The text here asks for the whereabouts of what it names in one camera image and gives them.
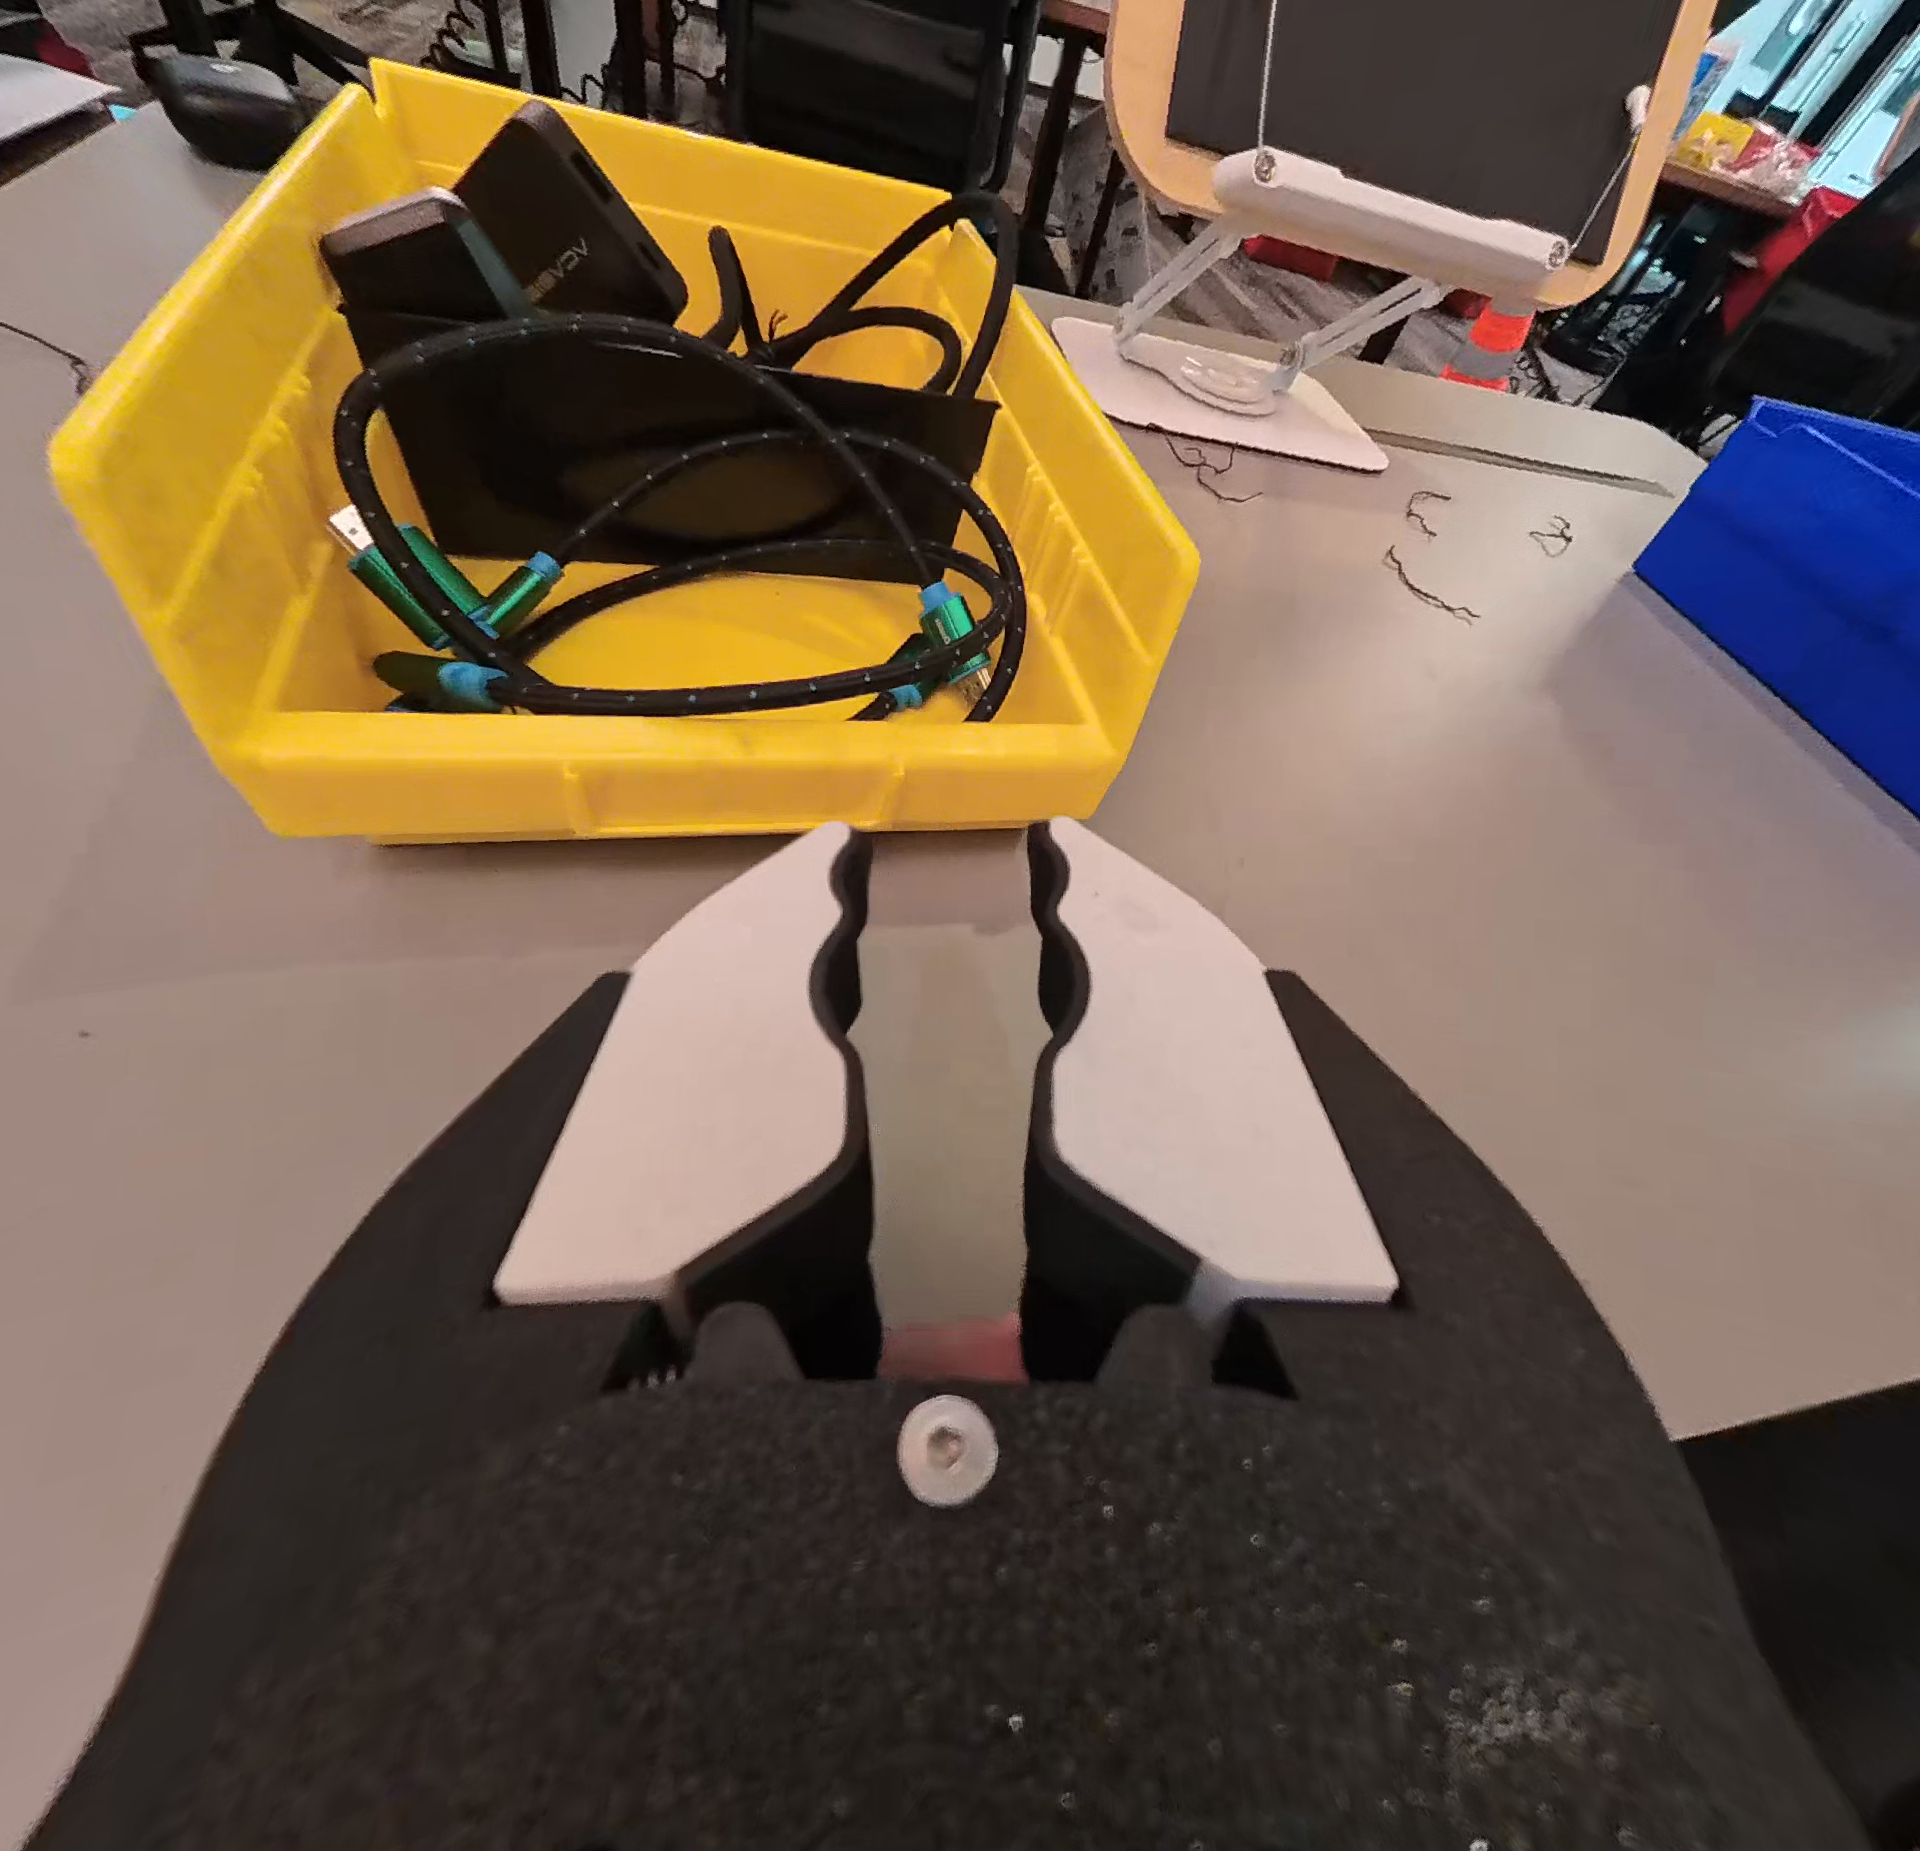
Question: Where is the black office chair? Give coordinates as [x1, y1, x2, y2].
[720, 0, 1036, 194]

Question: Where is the black bin divider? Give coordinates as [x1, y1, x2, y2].
[342, 305, 1004, 563]

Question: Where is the wooden-framed black book stand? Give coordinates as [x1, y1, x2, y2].
[1050, 0, 1741, 473]

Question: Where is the yellow plastic bin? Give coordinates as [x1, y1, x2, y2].
[47, 58, 1203, 843]

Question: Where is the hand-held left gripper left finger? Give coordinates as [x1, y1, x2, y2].
[493, 823, 877, 1380]

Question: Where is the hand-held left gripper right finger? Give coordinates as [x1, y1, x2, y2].
[1024, 819, 1399, 1383]

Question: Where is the black braided hdmi cable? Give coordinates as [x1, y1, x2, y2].
[480, 432, 1032, 726]
[371, 562, 993, 723]
[326, 312, 984, 652]

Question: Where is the blue plastic bin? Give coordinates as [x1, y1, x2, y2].
[1635, 395, 1920, 819]

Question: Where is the black hdmi switch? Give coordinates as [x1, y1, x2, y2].
[319, 188, 518, 328]

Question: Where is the black switch cable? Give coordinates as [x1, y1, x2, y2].
[705, 191, 1024, 400]

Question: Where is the grey desk cable flap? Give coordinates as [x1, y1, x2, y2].
[1357, 418, 1681, 500]

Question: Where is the bent black thread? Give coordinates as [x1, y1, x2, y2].
[1386, 546, 1481, 624]

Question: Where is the orange traffic cone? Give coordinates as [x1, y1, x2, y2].
[1440, 300, 1537, 388]

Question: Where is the black adapter block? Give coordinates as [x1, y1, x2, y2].
[449, 98, 690, 328]

